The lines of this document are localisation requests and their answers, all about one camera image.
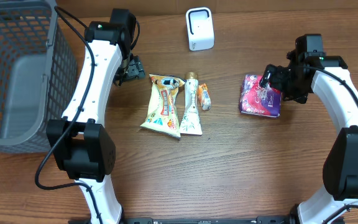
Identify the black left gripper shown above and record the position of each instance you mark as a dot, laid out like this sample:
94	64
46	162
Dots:
136	70

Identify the small orange candy pack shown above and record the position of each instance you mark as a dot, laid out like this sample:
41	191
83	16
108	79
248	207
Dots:
204	97

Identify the white cream tube gold cap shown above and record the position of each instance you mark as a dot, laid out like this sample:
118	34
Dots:
190	123

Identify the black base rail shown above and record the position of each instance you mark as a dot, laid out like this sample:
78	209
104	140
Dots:
259	220

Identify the red purple tissue pack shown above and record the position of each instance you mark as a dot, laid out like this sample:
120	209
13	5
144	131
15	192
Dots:
257	100

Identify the grey plastic shopping basket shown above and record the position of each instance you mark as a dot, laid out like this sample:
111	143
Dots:
37	74

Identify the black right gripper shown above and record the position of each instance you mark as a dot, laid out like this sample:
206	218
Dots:
301	94

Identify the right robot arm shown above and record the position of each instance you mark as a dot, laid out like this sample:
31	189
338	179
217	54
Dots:
332	84

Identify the cream snack bag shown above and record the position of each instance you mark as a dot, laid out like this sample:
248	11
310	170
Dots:
162	113

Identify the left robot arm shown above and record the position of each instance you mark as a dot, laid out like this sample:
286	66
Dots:
79	142

